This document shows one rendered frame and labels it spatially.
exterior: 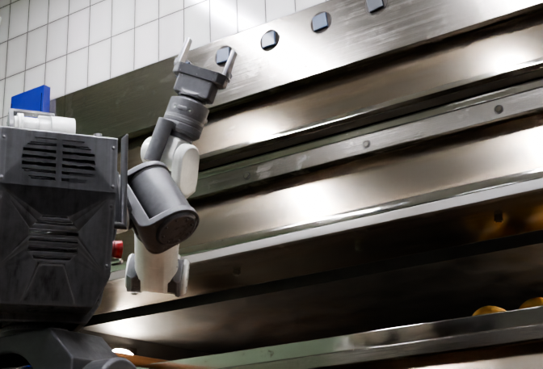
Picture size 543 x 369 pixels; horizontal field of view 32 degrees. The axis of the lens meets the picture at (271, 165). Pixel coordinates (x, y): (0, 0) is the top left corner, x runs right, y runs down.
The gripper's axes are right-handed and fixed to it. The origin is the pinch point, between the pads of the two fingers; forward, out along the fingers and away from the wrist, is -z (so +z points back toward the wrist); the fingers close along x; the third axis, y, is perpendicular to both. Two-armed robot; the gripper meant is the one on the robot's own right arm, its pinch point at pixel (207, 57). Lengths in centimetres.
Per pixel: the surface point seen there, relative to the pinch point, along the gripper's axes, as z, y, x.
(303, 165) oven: 8, 50, -18
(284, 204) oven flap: 19, 52, -16
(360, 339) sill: 46, 39, -47
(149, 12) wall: -30, 80, 51
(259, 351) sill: 57, 50, -23
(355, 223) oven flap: 22, 25, -39
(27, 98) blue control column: 6, 95, 88
